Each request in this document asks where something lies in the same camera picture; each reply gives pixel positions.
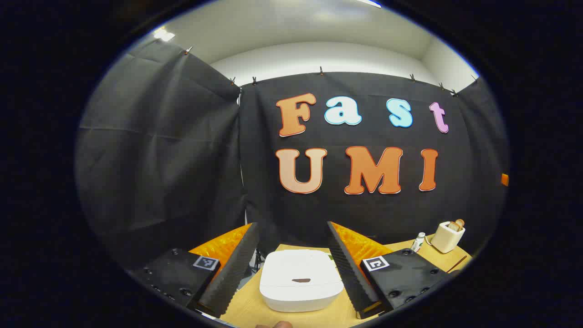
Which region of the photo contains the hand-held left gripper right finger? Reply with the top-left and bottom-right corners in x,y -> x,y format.
327,221 -> 456,319

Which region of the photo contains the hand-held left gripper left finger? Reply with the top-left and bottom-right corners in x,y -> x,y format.
130,222 -> 260,318

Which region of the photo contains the white rice cooker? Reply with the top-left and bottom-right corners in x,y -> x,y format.
260,250 -> 344,313

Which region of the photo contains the cream toaster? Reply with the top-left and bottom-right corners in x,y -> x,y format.
430,221 -> 466,254

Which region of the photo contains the black backdrop cloth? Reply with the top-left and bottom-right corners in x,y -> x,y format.
75,39 -> 510,269

